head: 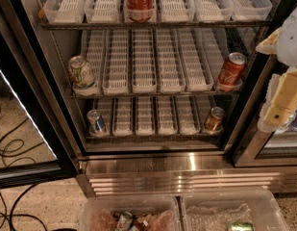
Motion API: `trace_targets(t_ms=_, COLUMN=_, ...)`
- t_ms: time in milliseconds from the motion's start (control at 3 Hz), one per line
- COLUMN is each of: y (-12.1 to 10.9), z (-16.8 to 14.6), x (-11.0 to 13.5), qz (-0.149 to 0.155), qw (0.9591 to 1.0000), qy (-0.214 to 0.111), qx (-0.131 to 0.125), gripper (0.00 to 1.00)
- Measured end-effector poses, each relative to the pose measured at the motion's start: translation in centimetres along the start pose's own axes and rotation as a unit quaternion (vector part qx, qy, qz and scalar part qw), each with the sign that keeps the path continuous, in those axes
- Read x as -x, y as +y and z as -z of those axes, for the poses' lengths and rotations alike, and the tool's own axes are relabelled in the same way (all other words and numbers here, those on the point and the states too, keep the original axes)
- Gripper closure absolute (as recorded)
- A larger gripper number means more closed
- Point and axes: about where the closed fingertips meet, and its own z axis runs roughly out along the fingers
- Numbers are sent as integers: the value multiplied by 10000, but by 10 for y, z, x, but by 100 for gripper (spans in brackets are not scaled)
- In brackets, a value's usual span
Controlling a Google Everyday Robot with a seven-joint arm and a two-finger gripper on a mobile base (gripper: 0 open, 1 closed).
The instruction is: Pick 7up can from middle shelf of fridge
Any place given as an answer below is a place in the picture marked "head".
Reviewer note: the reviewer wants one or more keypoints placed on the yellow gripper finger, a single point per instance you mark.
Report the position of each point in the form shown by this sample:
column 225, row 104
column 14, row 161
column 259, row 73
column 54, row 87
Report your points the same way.
column 282, row 98
column 269, row 45

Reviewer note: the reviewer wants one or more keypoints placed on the green white 7up can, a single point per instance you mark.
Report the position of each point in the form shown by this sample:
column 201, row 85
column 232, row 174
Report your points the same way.
column 81, row 76

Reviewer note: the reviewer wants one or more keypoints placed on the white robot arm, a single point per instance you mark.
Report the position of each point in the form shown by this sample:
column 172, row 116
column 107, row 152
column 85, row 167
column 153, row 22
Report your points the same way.
column 286, row 54

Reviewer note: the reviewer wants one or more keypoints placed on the red coke can middle shelf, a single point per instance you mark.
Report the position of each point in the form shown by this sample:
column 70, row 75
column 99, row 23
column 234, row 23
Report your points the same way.
column 231, row 71

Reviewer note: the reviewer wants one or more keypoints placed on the red coke can shelf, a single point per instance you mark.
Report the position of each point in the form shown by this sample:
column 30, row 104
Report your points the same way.
column 139, row 10
column 231, row 71

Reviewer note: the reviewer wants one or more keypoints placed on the orange can bottom shelf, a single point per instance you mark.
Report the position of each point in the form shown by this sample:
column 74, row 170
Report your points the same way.
column 214, row 120

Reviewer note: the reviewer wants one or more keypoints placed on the green can in right bin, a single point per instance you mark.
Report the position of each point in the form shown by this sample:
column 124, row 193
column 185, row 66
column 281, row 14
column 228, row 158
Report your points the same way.
column 241, row 226

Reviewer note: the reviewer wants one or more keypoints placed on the red coke can top shelf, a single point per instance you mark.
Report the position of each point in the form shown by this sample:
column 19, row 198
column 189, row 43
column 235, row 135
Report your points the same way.
column 139, row 10

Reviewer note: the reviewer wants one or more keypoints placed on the steel fridge base grille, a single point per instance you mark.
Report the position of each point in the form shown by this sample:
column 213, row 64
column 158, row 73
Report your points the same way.
column 178, row 174

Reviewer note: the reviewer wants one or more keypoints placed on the blue silver can bottom shelf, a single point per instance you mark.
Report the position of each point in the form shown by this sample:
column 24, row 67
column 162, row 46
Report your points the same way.
column 97, row 126

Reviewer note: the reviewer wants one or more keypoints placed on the can in left bin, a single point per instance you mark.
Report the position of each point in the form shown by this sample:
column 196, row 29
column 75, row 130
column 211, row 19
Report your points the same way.
column 124, row 222

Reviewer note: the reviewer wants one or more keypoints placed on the open glass fridge door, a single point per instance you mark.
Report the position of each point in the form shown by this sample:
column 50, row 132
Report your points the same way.
column 38, row 140

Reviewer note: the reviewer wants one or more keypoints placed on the right clear plastic bin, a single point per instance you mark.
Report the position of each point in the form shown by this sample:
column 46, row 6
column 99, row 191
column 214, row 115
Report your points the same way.
column 215, row 210

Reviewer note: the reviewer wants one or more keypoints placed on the clear plastic bin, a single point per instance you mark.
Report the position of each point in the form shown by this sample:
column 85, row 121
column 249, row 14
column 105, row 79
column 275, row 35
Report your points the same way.
column 215, row 210
column 131, row 213

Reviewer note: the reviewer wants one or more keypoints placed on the left clear plastic bin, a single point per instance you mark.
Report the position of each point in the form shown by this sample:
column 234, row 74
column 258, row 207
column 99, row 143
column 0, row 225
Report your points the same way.
column 131, row 213

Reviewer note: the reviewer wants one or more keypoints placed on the bottom wire shelf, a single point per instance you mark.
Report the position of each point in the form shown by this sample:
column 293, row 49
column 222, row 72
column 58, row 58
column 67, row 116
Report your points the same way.
column 176, row 137

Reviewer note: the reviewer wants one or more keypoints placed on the wire shelf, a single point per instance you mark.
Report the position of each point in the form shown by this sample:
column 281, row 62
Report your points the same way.
column 176, row 137
column 152, row 25
column 154, row 94

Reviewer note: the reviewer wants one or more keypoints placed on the middle wire shelf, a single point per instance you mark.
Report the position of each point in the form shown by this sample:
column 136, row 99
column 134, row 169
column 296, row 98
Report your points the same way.
column 154, row 94

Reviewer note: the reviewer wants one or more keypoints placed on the top wire shelf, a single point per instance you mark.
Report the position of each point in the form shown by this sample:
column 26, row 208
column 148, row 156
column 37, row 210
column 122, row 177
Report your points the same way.
column 152, row 25

